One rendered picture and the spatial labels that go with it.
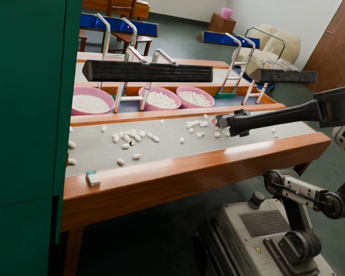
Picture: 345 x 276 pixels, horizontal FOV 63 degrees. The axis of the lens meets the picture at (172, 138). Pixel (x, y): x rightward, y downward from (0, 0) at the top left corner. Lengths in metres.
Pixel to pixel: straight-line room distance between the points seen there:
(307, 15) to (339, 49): 1.02
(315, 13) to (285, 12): 0.68
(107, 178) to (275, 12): 6.29
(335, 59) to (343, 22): 0.63
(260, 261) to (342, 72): 4.88
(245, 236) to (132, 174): 0.69
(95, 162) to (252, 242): 0.86
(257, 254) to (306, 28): 5.49
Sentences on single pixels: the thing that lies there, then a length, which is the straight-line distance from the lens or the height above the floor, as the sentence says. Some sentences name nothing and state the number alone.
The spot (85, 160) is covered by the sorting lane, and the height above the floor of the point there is 0.74.
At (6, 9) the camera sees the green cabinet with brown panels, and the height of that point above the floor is 1.36.
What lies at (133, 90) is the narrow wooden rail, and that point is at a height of 0.74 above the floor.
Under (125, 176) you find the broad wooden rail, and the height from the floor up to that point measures 0.76.
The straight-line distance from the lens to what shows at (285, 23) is 6.82.
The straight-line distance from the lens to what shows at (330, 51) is 6.14.
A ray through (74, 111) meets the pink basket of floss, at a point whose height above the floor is 0.75.
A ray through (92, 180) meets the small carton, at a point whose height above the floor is 0.79.
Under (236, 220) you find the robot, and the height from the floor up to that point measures 0.47.
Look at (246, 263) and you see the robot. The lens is 1.52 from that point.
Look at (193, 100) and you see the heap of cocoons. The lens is 1.88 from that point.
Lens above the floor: 1.54
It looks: 34 degrees down
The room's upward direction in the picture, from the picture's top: 20 degrees clockwise
